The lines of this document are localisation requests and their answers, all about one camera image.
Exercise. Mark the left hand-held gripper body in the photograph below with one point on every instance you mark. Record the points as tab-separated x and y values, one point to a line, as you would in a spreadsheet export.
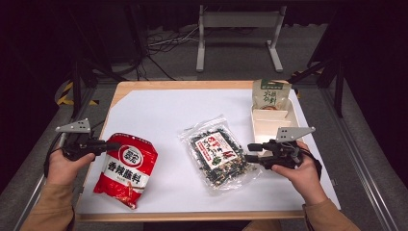
77	141

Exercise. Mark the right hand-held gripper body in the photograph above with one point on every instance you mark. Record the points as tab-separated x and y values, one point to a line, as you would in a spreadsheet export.
285	150

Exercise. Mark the red seasoning packet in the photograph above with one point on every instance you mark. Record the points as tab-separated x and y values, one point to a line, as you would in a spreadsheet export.
128	166

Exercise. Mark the cream divided plastic container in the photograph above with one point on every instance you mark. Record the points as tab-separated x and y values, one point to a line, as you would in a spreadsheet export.
269	120

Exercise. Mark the clear bag of dried seaweed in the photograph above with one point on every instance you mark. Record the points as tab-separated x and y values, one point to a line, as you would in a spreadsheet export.
218	154

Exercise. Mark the beige green-topped seasoning packet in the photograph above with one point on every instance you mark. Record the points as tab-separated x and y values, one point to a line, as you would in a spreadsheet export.
271	94

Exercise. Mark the person's left hand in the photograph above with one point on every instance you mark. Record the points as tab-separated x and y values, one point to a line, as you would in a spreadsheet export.
64	168

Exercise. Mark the person's right hand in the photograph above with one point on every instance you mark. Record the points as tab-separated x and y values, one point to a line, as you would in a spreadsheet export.
304	179

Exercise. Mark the yellow black hazard tape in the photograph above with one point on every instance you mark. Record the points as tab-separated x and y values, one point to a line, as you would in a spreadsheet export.
65	93

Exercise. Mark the black metal stand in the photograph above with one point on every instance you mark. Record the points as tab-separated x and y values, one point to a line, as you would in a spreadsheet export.
77	86
336	80

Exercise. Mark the person's tan trouser leg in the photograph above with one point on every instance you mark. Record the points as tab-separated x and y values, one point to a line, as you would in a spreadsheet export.
263	226

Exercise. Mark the white paper sheet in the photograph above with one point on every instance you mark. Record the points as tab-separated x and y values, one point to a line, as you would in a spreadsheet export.
179	112

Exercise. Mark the aluminium floor rail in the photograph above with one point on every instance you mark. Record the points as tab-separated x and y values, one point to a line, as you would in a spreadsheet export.
359	160
77	115

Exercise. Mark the white metal desk frame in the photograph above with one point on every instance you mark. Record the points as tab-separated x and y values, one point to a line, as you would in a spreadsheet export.
239	19

